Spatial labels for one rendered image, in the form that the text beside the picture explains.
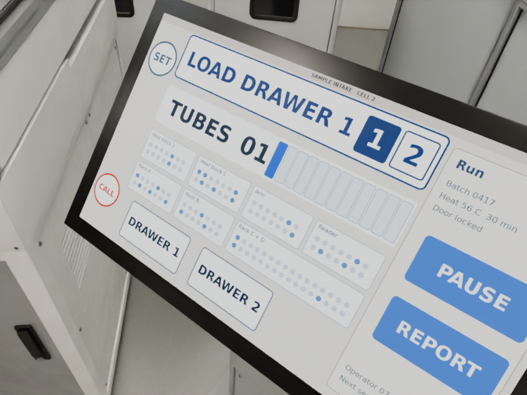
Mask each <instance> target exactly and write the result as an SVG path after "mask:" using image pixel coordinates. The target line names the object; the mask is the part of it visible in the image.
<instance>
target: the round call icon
mask: <svg viewBox="0 0 527 395"><path fill-rule="evenodd" d="M125 182H126V181H125V180H123V179H121V178H120V177H118V176H116V175H115V174H114V173H112V172H110V171H109V170H107V169H106V168H104V167H103V166H101V169H100V171H99V174H98V176H97V178H96V181H95V183H94V185H93V188H92V190H91V193H90V195H89V199H90V200H92V201H94V202H95V203H97V204H98V205H99V206H100V207H102V208H104V209H105V210H107V211H108V212H109V213H110V214H112V213H113V211H114V208H115V206H116V204H117V202H118V199H119V197H120V194H121V192H122V189H123V187H124V186H125Z"/></svg>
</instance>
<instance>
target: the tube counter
mask: <svg viewBox="0 0 527 395"><path fill-rule="evenodd" d="M231 160H232V161H233V162H234V163H236V164H238V165H240V166H242V167H244V168H245V169H248V170H249V171H251V172H254V173H256V174H257V175H258V176H261V177H263V178H265V179H266V180H268V181H270V182H272V183H274V184H276V185H278V186H279V187H281V188H283V189H285V190H287V191H289V192H290V193H292V194H295V195H296V196H298V197H300V198H302V199H304V200H305V201H308V202H310V203H311V204H313V205H315V206H317V207H319V208H321V209H323V210H324V211H326V212H328V213H330V214H332V215H334V216H335V217H337V218H339V219H342V220H343V221H345V222H346V223H349V224H350V225H352V226H355V227H357V228H358V229H359V230H362V231H364V232H366V233H367V234H369V235H371V236H373V237H375V238H377V239H379V240H381V241H382V242H384V243H386V244H388V245H390V246H391V247H393V248H394V247H395V245H396V243H397V242H398V239H399V238H400V236H401V234H402V232H403V230H404V229H405V226H406V224H407V223H408V221H409V219H410V217H411V215H412V214H413V212H414V210H415V208H416V206H417V205H418V203H416V202H414V201H412V200H410V199H408V198H407V197H404V196H402V195H400V194H397V193H395V192H394V191H392V190H389V189H387V188H386V187H383V186H381V185H379V184H377V183H374V182H373V181H371V180H369V179H366V178H365V177H362V176H360V175H358V174H356V173H354V172H352V171H350V170H348V169H345V168H343V167H341V166H339V165H337V164H335V163H333V162H331V161H329V160H326V159H324V158H322V157H320V156H318V155H317V154H314V153H312V152H310V151H308V150H305V149H303V148H302V147H299V146H297V145H296V144H294V143H290V142H289V141H287V140H284V139H283V138H281V137H279V136H276V135H275V134H272V133H270V132H268V131H266V130H264V129H262V128H260V127H258V126H256V125H253V124H251V123H248V125H247V127H246V129H245V132H244V134H243V136H242V138H241V141H240V143H239V145H238V147H237V149H236V151H235V153H234V156H233V158H232V159H231Z"/></svg>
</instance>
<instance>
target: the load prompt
mask: <svg viewBox="0 0 527 395"><path fill-rule="evenodd" d="M173 77H175V78H179V79H180V80H182V81H184V82H186V83H188V84H191V85H193V86H195V87H197V88H199V89H202V90H204V91H206V92H208V93H210V94H212V95H214V96H217V97H219V98H221V99H222V100H226V101H227V102H229V103H232V104H234V105H236V106H238V107H240V108H242V109H244V110H246V111H249V112H251V113H253V114H255V115H257V116H260V117H262V118H264V119H266V120H268V121H271V122H273V123H275V124H276V125H279V126H281V127H283V128H285V129H288V130H289V131H291V132H294V133H296V134H298V135H300V136H302V137H305V138H307V139H309V140H311V141H313V142H315V143H318V144H320V145H322V146H323V147H326V148H329V149H330V150H333V151H335V152H337V153H338V154H342V155H343V156H345V157H347V158H350V159H352V160H354V161H356V162H358V163H360V164H363V165H365V166H367V167H369V168H371V169H374V170H376V171H377V172H380V173H382V174H384V175H386V176H389V177H391V178H392V179H395V180H397V181H399V182H401V183H404V184H405V185H408V186H410V187H412V188H414V189H416V190H419V191H421V192H423V193H424V191H425V190H426V188H427V186H428V184H429V182H430V181H431V178H432V176H433V175H434V173H435V171H436V169H437V167H438V166H439V164H440V162H441V160H442V158H443V157H444V155H445V152H446V151H447V149H448V147H449V145H450V143H451V142H452V139H453V138H452V137H450V136H447V135H445V134H442V133H440V132H437V131H434V130H433V129H429V128H427V127H425V126H422V125H419V124H417V123H415V122H413V121H410V120H407V119H405V118H402V117H399V116H397V115H395V114H392V113H390V112H387V111H384V110H382V109H380V108H378V107H374V106H372V105H370V104H367V103H364V102H362V101H360V100H356V99H355V98H353V97H350V96H347V95H345V94H343V93H341V92H337V91H335V90H333V89H330V88H327V87H325V86H323V85H319V84H318V83H315V82H312V81H310V80H307V79H306V78H302V77H300V76H298V75H295V74H292V73H290V72H288V71H284V70H282V69H280V68H278V67H275V66H272V65H270V64H268V63H265V62H263V61H260V60H257V59H255V58H252V57H251V56H247V55H245V54H243V53H240V52H237V51H235V50H233V49H229V48H228V47H225V46H223V45H220V44H217V43H215V42H212V41H210V40H208V39H205V38H202V37H200V36H197V35H196V34H192V33H191V36H190V37H189V39H188V42H187V44H186V47H185V49H184V52H183V54H182V56H181V58H180V61H179V63H178V65H177V67H176V70H175V72H174V74H173Z"/></svg>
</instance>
